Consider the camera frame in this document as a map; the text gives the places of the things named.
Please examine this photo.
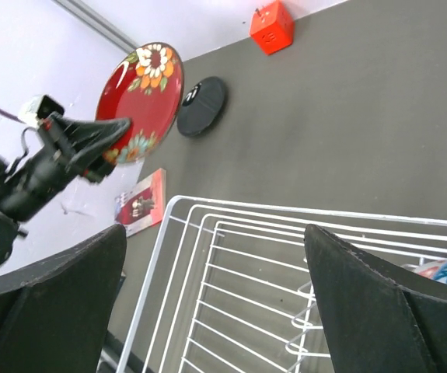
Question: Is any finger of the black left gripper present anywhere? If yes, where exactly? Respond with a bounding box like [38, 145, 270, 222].
[58, 114, 131, 171]

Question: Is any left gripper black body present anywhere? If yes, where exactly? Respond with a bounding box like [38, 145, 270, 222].
[0, 116, 115, 284]

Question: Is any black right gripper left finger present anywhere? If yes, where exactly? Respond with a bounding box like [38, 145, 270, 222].
[0, 225, 127, 372]

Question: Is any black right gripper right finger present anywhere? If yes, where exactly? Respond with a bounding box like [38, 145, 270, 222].
[304, 225, 447, 372]

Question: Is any red floral plate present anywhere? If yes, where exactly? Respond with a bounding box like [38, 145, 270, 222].
[96, 42, 184, 165]

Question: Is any black glossy plate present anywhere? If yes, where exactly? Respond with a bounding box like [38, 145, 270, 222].
[176, 76, 228, 138]

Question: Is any red illustrated card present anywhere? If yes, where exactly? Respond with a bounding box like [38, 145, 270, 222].
[114, 168, 166, 237]

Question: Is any orange cube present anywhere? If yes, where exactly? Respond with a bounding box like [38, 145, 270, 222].
[250, 1, 295, 55]

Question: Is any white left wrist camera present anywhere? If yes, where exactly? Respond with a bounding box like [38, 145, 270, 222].
[17, 94, 65, 128]

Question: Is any white wire dish rack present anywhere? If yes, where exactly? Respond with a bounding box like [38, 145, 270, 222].
[98, 196, 447, 372]

